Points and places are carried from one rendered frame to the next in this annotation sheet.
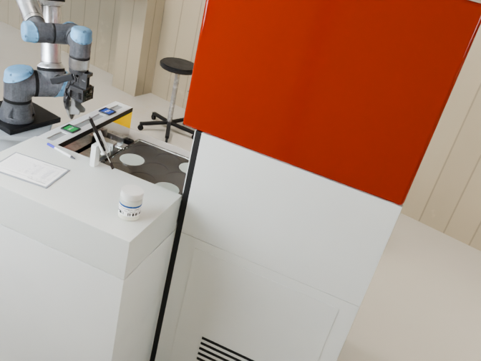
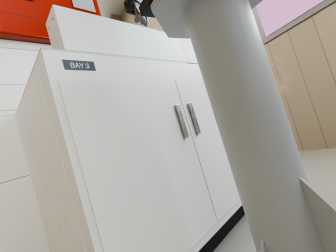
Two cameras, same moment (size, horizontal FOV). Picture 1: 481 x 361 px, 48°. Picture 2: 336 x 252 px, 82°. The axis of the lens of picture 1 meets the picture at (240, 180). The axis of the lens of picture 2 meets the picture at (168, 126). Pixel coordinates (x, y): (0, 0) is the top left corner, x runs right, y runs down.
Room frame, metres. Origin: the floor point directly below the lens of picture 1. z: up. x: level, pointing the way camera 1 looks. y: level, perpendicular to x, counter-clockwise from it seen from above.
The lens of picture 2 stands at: (2.66, 1.11, 0.50)
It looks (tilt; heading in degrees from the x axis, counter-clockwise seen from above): 3 degrees up; 211
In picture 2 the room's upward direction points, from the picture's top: 17 degrees counter-clockwise
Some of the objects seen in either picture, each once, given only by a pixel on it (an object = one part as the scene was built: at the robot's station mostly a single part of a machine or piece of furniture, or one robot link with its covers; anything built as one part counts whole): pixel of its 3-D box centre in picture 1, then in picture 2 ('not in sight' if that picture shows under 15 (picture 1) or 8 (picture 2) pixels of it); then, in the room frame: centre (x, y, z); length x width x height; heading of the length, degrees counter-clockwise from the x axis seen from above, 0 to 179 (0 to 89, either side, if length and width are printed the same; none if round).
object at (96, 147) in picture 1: (99, 150); not in sight; (1.68, 0.51, 1.03); 0.06 x 0.04 x 0.13; 76
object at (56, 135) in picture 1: (87, 135); (130, 47); (2.05, 0.68, 0.89); 0.55 x 0.09 x 0.14; 166
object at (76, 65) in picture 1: (79, 63); not in sight; (1.92, 0.69, 1.24); 0.08 x 0.08 x 0.05
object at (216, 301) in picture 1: (270, 291); (62, 183); (1.94, -0.25, 0.41); 0.82 x 0.70 x 0.82; 166
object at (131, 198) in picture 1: (130, 203); not in sight; (1.43, 0.32, 1.01); 0.07 x 0.07 x 0.10
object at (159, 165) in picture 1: (154, 169); not in sight; (1.89, 0.34, 0.90); 0.34 x 0.34 x 0.01; 76
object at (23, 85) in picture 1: (19, 82); not in sight; (2.14, 1.02, 1.01); 0.13 x 0.12 x 0.14; 128
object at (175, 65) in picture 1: (175, 97); not in sight; (4.26, 0.70, 0.30); 0.51 x 0.49 x 0.61; 64
